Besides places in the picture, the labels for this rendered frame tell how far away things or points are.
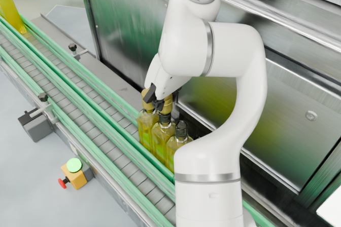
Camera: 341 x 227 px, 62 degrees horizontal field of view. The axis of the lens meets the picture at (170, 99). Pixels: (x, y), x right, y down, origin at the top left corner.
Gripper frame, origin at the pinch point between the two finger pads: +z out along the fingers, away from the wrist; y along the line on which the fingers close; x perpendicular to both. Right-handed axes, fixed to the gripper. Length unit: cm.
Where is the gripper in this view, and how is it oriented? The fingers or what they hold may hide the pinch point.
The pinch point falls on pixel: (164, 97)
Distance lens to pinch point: 64.4
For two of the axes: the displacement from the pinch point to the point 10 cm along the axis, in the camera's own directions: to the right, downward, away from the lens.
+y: -7.2, 5.1, -4.7
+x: 6.7, 6.9, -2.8
